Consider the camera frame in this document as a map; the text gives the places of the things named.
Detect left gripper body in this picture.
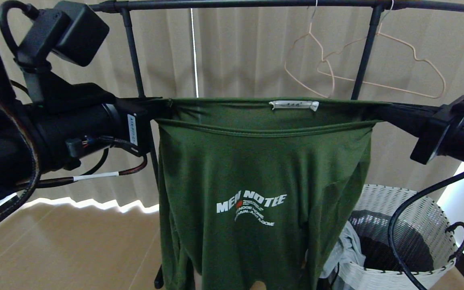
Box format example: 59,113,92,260
27,98,155,170

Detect pale grey shorts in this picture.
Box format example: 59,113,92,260
320,220,366,283

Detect green long-sleeved shirt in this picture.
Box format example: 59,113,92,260
153,97,390,290

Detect white laundry basket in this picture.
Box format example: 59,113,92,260
321,184,464,290

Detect black clothes rack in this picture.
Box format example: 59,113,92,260
89,0,464,290

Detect black cable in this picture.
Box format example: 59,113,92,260
0,0,40,58
388,161,464,290

